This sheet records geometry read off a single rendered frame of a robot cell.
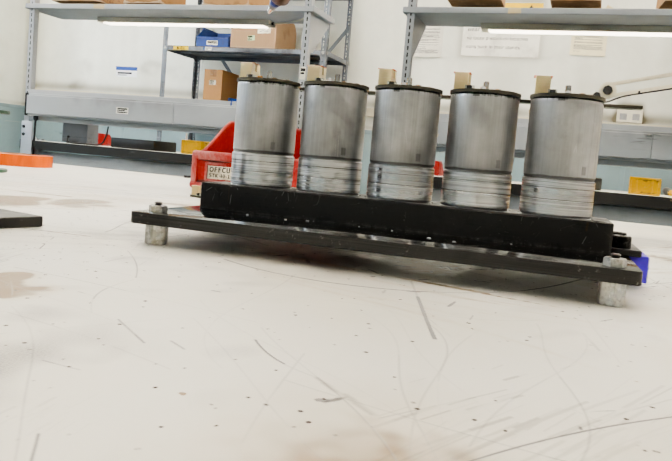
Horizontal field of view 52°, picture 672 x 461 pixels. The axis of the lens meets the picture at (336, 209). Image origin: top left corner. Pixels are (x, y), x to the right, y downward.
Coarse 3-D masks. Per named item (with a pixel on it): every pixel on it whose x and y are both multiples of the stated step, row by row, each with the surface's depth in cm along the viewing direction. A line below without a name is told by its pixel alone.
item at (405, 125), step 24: (384, 96) 25; (408, 96) 24; (432, 96) 25; (384, 120) 25; (408, 120) 25; (432, 120) 25; (384, 144) 25; (408, 144) 25; (432, 144) 25; (384, 168) 25; (408, 168) 25; (432, 168) 25; (384, 192) 25; (408, 192) 25
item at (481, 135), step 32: (480, 96) 24; (512, 96) 24; (448, 128) 25; (480, 128) 24; (512, 128) 24; (448, 160) 25; (480, 160) 24; (512, 160) 24; (448, 192) 25; (480, 192) 24
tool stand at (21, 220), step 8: (0, 216) 24; (8, 216) 25; (16, 216) 25; (24, 216) 25; (32, 216) 25; (40, 216) 25; (0, 224) 24; (8, 224) 24; (16, 224) 25; (24, 224) 25; (32, 224) 25; (40, 224) 26
